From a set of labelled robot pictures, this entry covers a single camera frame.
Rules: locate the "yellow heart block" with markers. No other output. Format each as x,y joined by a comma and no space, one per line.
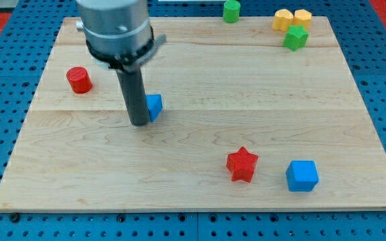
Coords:
282,20

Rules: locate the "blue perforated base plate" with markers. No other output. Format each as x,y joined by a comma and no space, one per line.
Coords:
25,45

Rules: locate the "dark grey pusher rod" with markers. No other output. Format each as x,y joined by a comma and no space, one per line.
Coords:
133,92

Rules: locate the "yellow hexagon block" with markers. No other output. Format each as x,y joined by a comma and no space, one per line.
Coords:
302,18

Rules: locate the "red cylinder block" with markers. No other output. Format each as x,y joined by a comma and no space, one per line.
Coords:
79,80

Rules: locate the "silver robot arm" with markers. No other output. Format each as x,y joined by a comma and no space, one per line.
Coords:
119,35

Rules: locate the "wooden board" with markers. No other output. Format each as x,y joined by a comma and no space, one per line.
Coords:
224,86

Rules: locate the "red star block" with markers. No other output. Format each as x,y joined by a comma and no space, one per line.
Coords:
242,165

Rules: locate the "blue triangle block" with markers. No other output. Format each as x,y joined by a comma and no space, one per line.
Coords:
155,105

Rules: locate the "green cylinder block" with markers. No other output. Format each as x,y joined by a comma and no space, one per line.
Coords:
231,11

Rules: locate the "green star block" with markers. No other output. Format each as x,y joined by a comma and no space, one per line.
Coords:
295,38

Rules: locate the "blue cube block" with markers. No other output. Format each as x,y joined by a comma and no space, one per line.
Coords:
302,175

